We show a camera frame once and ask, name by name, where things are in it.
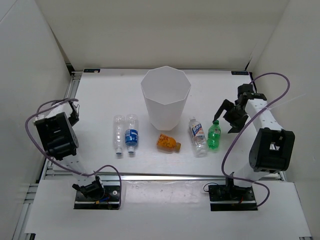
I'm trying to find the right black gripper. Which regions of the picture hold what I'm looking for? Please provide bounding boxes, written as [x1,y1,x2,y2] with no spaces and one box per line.
[213,99,249,134]

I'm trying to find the green plastic bottle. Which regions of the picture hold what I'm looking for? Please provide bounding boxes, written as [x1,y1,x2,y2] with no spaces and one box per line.
[207,120,221,150]

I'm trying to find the white label clear bottle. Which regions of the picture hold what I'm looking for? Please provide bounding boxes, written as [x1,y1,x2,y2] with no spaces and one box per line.
[188,117,208,157]

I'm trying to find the clear unlabelled plastic bottle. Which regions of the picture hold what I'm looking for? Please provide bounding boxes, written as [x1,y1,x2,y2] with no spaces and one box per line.
[113,115,125,157]

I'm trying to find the blue label clear bottle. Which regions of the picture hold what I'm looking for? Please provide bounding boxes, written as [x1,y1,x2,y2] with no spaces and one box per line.
[124,114,139,155]

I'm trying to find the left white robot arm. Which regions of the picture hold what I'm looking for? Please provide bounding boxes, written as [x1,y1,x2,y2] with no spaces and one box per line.
[34,101,105,201]

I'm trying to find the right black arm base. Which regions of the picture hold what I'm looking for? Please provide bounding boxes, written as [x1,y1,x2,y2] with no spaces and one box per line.
[203,177,258,212]

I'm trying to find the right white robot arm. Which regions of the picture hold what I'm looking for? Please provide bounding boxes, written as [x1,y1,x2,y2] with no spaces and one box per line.
[213,92,295,200]

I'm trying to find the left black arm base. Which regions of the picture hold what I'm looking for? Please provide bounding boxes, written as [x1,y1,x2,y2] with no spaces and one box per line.
[72,183,121,210]

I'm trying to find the white faceted plastic bin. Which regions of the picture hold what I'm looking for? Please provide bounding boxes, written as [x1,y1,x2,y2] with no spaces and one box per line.
[140,66,191,131]

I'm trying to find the orange juice bottle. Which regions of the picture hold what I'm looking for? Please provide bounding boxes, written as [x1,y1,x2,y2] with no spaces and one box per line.
[156,133,181,152]

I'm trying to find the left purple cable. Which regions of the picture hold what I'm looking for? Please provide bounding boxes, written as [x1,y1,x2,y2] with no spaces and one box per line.
[25,98,123,210]

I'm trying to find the purple cable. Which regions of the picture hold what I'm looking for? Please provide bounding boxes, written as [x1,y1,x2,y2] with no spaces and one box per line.
[221,72,291,208]
[25,98,123,210]

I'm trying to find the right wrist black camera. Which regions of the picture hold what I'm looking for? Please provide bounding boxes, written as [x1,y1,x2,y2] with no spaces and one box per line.
[237,83,254,99]

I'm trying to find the aluminium left frame rail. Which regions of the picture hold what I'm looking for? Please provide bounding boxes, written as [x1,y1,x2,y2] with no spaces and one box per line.
[12,62,81,240]

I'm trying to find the aluminium front rail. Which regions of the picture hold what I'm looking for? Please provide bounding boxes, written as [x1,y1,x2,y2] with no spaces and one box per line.
[43,170,225,182]

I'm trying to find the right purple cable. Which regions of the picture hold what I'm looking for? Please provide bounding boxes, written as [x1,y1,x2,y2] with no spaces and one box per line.
[221,72,291,208]

